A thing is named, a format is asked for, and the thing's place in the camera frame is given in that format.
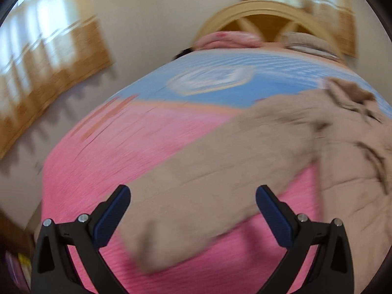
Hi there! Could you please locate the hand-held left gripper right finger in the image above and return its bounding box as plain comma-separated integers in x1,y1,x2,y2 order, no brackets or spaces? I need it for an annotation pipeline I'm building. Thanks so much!
256,184,356,294

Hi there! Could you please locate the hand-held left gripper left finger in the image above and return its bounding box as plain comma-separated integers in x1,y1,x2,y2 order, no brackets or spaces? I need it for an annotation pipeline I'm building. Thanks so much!
31,184,132,294

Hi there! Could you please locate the beige puffer jacket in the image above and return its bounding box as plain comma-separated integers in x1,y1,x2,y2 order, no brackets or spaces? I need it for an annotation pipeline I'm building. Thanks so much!
118,76,392,294

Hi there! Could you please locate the blue and pink printed blanket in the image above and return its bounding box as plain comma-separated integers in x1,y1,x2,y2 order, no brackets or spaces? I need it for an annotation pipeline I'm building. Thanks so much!
41,49,392,294

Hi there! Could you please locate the brown wooden furniture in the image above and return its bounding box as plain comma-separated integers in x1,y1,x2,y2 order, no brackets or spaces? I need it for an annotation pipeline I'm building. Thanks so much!
0,205,40,261

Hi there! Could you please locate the striped pillow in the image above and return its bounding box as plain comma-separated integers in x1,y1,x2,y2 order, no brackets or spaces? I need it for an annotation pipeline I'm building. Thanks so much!
283,31,345,62

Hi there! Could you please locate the pink floral quilt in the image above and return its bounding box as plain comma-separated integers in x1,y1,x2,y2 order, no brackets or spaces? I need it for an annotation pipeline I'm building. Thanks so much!
193,31,264,51

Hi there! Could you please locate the cream wooden headboard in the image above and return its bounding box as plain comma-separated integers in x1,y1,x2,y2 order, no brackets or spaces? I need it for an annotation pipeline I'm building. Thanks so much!
191,0,340,56

